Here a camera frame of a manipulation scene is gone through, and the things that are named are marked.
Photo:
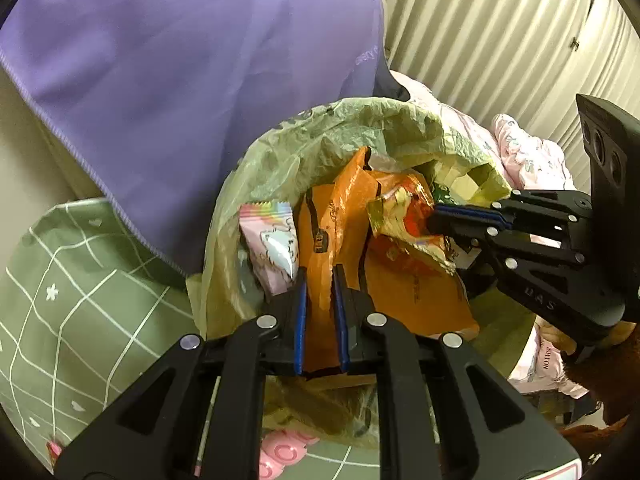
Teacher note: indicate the pink floral blanket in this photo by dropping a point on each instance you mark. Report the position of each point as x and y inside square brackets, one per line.
[525, 155]

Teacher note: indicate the ribbed white wardrobe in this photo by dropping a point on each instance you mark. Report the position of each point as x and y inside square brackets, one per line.
[500, 35]

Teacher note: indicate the yellow wafer wrapper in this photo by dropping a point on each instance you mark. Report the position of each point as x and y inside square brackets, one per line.
[405, 220]

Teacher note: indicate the pink caterpillar toy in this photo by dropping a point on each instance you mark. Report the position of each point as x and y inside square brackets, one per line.
[285, 452]

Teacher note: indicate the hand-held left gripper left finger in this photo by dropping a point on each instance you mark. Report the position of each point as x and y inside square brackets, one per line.
[301, 320]

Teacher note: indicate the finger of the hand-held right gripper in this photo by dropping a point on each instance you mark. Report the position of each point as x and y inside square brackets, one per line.
[530, 205]
[520, 252]

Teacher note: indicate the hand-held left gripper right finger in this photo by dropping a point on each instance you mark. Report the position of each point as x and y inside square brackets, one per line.
[341, 320]

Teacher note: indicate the orange plastic bag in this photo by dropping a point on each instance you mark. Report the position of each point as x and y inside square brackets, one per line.
[345, 240]

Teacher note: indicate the person's right forearm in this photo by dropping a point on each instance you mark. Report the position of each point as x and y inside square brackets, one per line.
[600, 385]

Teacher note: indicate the green checked tablecloth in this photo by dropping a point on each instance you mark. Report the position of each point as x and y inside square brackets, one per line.
[75, 310]

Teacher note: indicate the purple towel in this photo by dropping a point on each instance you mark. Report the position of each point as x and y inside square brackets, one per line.
[175, 85]

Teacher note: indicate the beige headboard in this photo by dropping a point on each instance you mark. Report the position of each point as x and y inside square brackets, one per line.
[40, 160]

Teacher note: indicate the pink snack wrapper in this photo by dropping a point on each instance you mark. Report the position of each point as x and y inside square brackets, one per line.
[272, 245]

